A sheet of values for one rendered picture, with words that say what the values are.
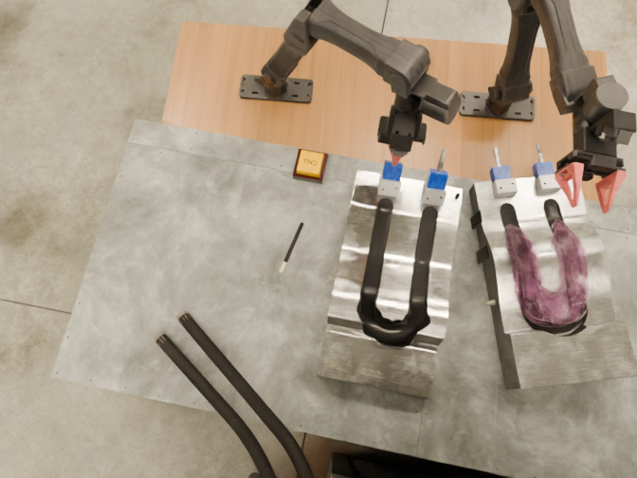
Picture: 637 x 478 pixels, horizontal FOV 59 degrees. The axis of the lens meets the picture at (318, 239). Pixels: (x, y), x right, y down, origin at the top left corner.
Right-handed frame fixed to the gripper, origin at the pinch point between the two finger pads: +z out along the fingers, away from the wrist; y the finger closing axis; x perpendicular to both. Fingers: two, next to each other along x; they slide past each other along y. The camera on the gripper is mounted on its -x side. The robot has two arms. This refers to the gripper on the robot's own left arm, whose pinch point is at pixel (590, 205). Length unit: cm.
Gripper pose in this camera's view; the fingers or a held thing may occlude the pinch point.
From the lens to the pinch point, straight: 117.4
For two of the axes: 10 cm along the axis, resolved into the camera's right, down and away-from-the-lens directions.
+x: -1.5, 2.8, 9.5
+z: -1.2, 9.5, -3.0
